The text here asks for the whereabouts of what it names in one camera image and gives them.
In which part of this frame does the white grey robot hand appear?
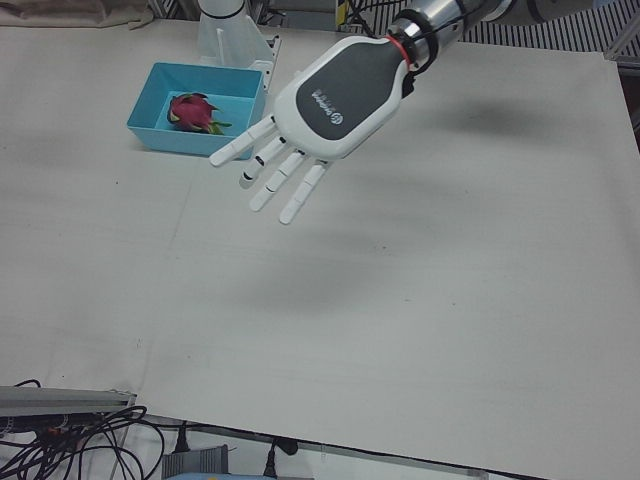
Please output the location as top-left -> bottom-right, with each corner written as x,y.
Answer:
208,34 -> 419,225

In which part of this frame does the pink dragon fruit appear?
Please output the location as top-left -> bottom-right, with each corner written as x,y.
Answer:
167,91 -> 232,136

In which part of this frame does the light blue plastic bin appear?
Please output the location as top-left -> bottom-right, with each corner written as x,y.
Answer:
125,61 -> 268,160

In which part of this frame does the beige cloth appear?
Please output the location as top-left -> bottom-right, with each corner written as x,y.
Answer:
0,0 -> 154,31

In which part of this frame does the grey ribbed block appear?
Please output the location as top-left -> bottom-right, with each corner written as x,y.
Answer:
161,443 -> 232,474

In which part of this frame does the grey monitor top bar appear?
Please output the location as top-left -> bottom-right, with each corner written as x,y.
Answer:
0,383 -> 138,417

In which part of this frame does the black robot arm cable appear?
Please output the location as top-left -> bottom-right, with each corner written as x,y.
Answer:
407,0 -> 496,76

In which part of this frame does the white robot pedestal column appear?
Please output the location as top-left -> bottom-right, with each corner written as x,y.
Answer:
196,0 -> 281,94

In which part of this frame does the aluminium frame post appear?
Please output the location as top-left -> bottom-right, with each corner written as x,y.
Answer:
603,0 -> 640,66

